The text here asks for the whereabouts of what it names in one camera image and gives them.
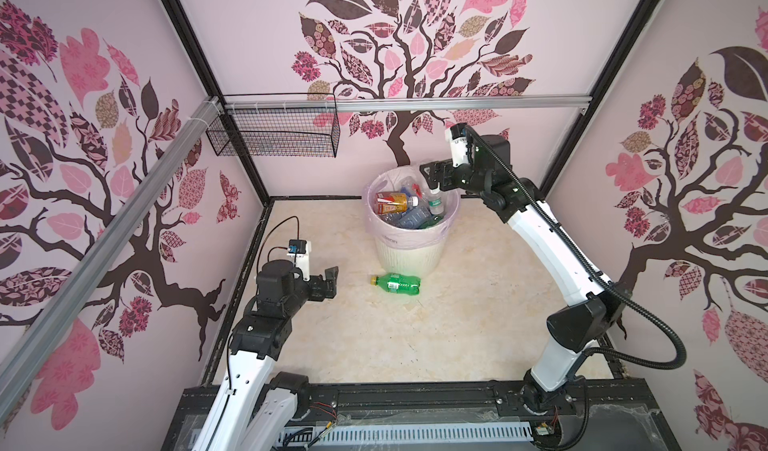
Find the left aluminium frame rail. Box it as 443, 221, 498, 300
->
1, 96, 221, 419

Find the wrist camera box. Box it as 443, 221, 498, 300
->
445, 123, 472, 167
288, 239, 312, 281

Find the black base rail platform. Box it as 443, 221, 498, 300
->
160, 378, 682, 451

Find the clear bottle blue label white cap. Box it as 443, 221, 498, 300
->
395, 207, 432, 230

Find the aluminium frame rail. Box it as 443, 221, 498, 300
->
1, 96, 221, 419
225, 94, 592, 112

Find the back aluminium frame rail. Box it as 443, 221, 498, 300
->
225, 94, 592, 112

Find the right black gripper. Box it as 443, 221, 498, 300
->
419, 156, 489, 202

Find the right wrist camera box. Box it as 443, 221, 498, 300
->
445, 123, 472, 167

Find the orange drink red label bottle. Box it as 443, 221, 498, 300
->
373, 191, 419, 215

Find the clear bottle blue cap red label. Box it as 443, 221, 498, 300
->
399, 177, 424, 199

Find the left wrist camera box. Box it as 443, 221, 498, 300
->
288, 239, 312, 281

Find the clear bottle green white label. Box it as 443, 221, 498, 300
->
425, 189, 445, 216

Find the white slotted cable duct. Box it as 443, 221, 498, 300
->
273, 422, 533, 449

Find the black wire mesh basket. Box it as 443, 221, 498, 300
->
206, 91, 341, 158

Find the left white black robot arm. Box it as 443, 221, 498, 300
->
193, 258, 339, 450

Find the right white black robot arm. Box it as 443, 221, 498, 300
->
420, 123, 687, 415

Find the clear bottle blue label front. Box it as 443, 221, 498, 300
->
379, 212, 404, 225

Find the cream plastic waste bin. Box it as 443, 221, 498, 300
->
374, 238, 448, 278

